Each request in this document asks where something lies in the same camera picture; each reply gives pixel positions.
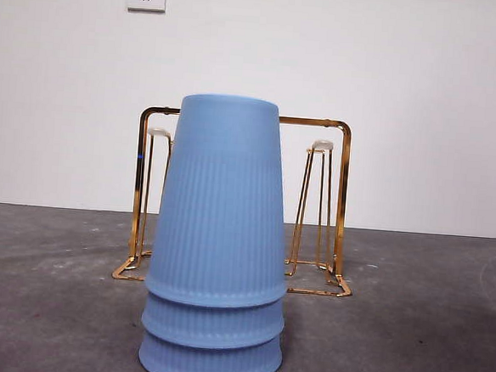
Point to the blue ribbed plastic cup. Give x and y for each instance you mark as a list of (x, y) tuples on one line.
[(210, 364), (213, 324), (222, 192)]

